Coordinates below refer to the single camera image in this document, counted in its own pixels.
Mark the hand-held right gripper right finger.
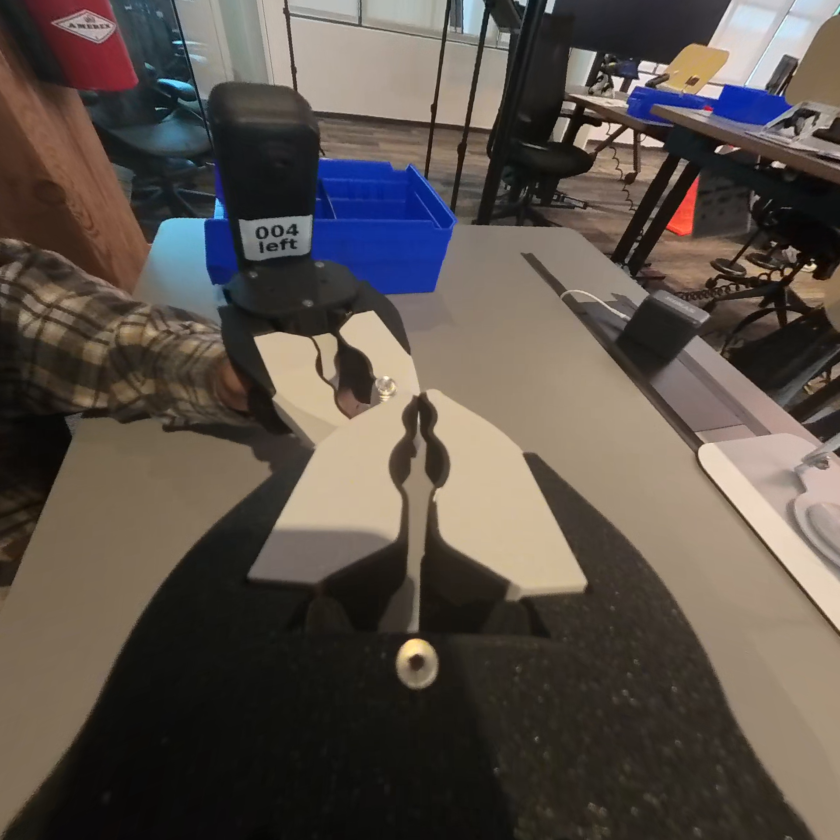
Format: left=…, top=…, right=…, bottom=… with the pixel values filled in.
left=420, top=388, right=589, bottom=601

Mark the yellow wooden panel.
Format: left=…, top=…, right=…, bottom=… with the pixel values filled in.
left=663, top=42, right=731, bottom=94

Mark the black charger cube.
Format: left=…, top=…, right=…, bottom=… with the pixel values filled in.
left=615, top=290, right=711, bottom=363

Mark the black monitor screen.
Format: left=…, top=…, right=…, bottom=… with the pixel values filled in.
left=554, top=0, right=733, bottom=51

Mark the black office chair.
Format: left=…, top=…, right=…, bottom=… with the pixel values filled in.
left=92, top=79, right=212, bottom=219
left=718, top=305, right=840, bottom=422
left=489, top=13, right=595, bottom=211

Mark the white cable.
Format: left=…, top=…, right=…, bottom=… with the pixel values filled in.
left=560, top=289, right=632, bottom=317

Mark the beige divider panel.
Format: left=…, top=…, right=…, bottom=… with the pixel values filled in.
left=784, top=14, right=840, bottom=107

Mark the person's left forearm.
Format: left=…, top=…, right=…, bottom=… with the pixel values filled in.
left=0, top=238, right=232, bottom=429

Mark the printed paper sign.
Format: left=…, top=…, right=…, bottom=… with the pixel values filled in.
left=692, top=176, right=756, bottom=241

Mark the red fire extinguisher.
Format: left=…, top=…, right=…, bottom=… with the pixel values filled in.
left=29, top=0, right=140, bottom=91

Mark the wooden post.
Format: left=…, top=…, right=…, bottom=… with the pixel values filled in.
left=0, top=26, right=151, bottom=293

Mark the white metal stand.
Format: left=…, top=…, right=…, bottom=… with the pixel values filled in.
left=697, top=432, right=840, bottom=635

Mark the white folding stand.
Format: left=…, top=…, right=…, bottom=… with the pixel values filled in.
left=763, top=100, right=840, bottom=143

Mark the orange traffic cone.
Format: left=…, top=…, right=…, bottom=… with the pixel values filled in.
left=665, top=174, right=698, bottom=237

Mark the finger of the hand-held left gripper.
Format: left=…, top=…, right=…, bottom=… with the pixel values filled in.
left=336, top=310, right=422, bottom=413
left=252, top=331, right=372, bottom=448

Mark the black studio light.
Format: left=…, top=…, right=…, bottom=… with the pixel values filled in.
left=282, top=0, right=301, bottom=93

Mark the black music stand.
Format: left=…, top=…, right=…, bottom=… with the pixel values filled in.
left=423, top=0, right=455, bottom=179
left=449, top=0, right=492, bottom=212

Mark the wooden desk with black legs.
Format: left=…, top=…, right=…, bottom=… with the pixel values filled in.
left=564, top=92, right=840, bottom=278

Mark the small blue bin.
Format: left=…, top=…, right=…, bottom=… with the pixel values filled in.
left=626, top=85, right=719, bottom=123
left=712, top=83, right=794, bottom=126

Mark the large blue plastic bin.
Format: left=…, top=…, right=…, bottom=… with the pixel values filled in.
left=205, top=157, right=458, bottom=295

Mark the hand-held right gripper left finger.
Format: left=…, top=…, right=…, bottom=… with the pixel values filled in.
left=247, top=392, right=422, bottom=586

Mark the black metal pole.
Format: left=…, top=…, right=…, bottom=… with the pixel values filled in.
left=476, top=0, right=550, bottom=226

